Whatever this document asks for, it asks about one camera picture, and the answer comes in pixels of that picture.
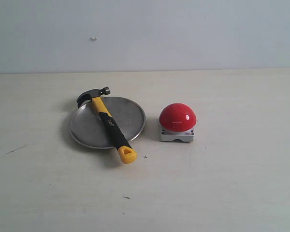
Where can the yellow black claw hammer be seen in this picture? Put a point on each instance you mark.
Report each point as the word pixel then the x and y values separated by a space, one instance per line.
pixel 126 152

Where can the red dome push button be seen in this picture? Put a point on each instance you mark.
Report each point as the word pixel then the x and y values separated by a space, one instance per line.
pixel 177 122

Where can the round stainless steel plate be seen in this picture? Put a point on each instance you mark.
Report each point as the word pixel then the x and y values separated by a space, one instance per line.
pixel 87 129

